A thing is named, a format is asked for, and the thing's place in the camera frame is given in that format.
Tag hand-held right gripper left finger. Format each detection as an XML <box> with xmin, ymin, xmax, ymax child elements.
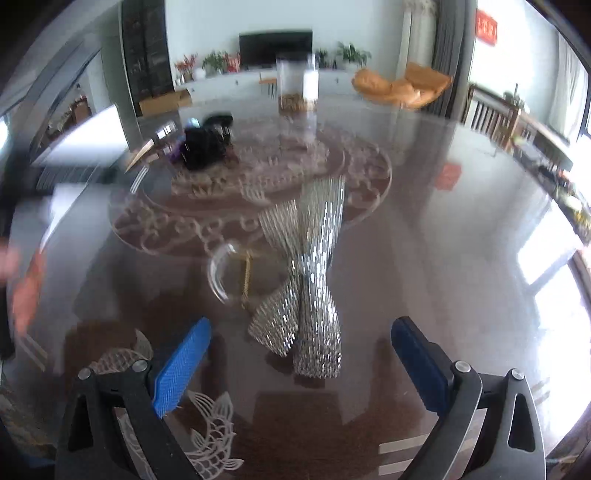
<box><xmin>55</xmin><ymin>317</ymin><xmax>213</xmax><ymax>480</ymax></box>

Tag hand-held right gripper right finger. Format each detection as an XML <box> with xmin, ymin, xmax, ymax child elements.
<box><xmin>390</xmin><ymin>316</ymin><xmax>548</xmax><ymax>480</ymax></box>

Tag silver sequin bow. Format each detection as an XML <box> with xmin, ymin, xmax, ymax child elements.
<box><xmin>248</xmin><ymin>175</ymin><xmax>347</xmax><ymax>379</ymax></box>

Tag black cardboard box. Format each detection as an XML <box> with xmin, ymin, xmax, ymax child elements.
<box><xmin>182</xmin><ymin>124</ymin><xmax>232</xmax><ymax>169</ymax></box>

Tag person's left hand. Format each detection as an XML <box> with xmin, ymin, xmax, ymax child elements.
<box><xmin>0</xmin><ymin>247</ymin><xmax>47</xmax><ymax>334</ymax></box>

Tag clear hair hoop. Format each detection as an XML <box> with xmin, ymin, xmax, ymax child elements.
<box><xmin>206</xmin><ymin>240</ymin><xmax>260</xmax><ymax>311</ymax></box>

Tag dark display cabinet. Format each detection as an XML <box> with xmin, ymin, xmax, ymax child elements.
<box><xmin>121</xmin><ymin>0</ymin><xmax>175</xmax><ymax>119</ymax></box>

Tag red flowers in white vase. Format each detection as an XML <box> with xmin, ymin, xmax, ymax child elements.
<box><xmin>174</xmin><ymin>54</ymin><xmax>206</xmax><ymax>84</ymax></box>

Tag white television cabinet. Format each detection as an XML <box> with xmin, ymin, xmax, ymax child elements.
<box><xmin>174</xmin><ymin>68</ymin><xmax>370</xmax><ymax>105</ymax></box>

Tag bushy green potted plant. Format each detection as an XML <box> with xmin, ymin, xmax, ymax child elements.
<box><xmin>202</xmin><ymin>51</ymin><xmax>229</xmax><ymax>77</ymax></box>

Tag wooden chair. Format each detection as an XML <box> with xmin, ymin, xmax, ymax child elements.
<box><xmin>466</xmin><ymin>83</ymin><xmax>523</xmax><ymax>149</ymax></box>

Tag orange lounge chair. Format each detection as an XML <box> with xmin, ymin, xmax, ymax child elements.
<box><xmin>352</xmin><ymin>62</ymin><xmax>453</xmax><ymax>110</ymax></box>

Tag clear plastic jar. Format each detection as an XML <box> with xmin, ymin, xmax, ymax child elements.
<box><xmin>276</xmin><ymin>52</ymin><xmax>319</xmax><ymax>114</ymax></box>

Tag black television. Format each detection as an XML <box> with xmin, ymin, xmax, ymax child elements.
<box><xmin>239</xmin><ymin>30</ymin><xmax>314</xmax><ymax>70</ymax></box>

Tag grey curtain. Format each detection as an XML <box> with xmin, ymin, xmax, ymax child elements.
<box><xmin>431</xmin><ymin>0</ymin><xmax>476</xmax><ymax>117</ymax></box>

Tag large green potted plant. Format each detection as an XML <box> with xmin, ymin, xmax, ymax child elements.
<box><xmin>336</xmin><ymin>41</ymin><xmax>373</xmax><ymax>71</ymax></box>

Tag red paper decoration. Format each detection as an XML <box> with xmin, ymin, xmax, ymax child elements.
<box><xmin>477</xmin><ymin>9</ymin><xmax>500</xmax><ymax>47</ymax></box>

